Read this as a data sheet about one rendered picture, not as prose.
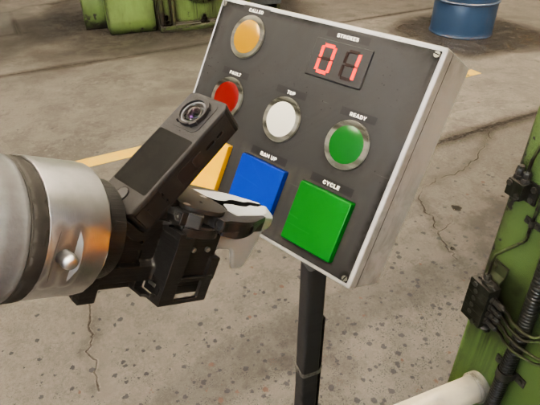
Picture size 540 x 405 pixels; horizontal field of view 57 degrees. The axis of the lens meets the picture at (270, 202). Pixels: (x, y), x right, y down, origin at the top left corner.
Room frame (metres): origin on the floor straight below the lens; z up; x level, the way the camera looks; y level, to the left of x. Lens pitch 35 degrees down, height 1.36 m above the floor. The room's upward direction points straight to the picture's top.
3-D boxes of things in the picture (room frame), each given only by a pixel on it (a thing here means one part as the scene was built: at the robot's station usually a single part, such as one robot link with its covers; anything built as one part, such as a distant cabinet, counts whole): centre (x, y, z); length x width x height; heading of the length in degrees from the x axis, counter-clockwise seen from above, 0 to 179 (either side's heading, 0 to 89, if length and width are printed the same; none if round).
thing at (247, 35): (0.67, 0.03, 1.16); 0.05 x 0.03 x 0.04; 22
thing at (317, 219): (0.47, -0.06, 1.01); 0.07 x 0.05 x 0.07; 47
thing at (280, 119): (0.57, -0.01, 1.09); 0.05 x 0.03 x 0.04; 22
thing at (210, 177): (0.61, 0.09, 1.01); 0.07 x 0.05 x 0.07; 47
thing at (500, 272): (0.54, -0.33, 0.80); 0.06 x 0.03 x 0.14; 22
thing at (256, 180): (0.54, 0.02, 1.01); 0.07 x 0.05 x 0.07; 47
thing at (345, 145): (0.51, -0.09, 1.09); 0.05 x 0.03 x 0.04; 22
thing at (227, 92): (0.64, 0.06, 1.09); 0.05 x 0.03 x 0.04; 22
